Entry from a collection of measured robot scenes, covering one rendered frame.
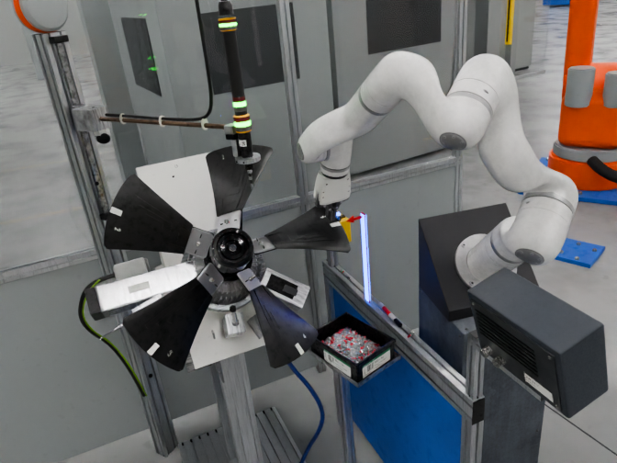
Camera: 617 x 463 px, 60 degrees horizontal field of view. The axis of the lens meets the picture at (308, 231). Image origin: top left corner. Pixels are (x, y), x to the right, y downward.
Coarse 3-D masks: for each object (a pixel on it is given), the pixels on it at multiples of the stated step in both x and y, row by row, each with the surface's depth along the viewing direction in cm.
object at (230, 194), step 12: (252, 144) 166; (216, 156) 168; (228, 156) 166; (264, 156) 162; (216, 168) 167; (228, 168) 164; (240, 168) 162; (252, 168) 161; (216, 180) 165; (228, 180) 163; (240, 180) 160; (252, 180) 159; (216, 192) 164; (228, 192) 161; (240, 192) 159; (216, 204) 163; (228, 204) 159; (240, 204) 157
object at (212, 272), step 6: (210, 264) 150; (204, 270) 148; (210, 270) 150; (216, 270) 152; (198, 276) 147; (204, 276) 149; (210, 276) 151; (216, 276) 153; (204, 282) 150; (210, 282) 152; (216, 282) 153; (210, 288) 152; (216, 288) 154; (210, 294) 153
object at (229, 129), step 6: (228, 126) 144; (234, 126) 144; (228, 132) 145; (234, 132) 144; (228, 138) 145; (234, 138) 144; (234, 144) 145; (234, 150) 146; (240, 150) 147; (234, 156) 147; (240, 156) 147; (252, 156) 146; (258, 156) 145; (240, 162) 144; (246, 162) 144; (252, 162) 144
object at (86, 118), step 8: (80, 104) 175; (80, 112) 170; (88, 112) 168; (96, 112) 170; (104, 112) 172; (80, 120) 172; (88, 120) 170; (96, 120) 171; (80, 128) 174; (88, 128) 172; (96, 128) 171; (104, 128) 173
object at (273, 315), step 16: (256, 288) 152; (256, 304) 148; (272, 304) 153; (272, 320) 149; (288, 320) 154; (272, 336) 146; (288, 336) 150; (272, 352) 144; (288, 352) 147; (304, 352) 151
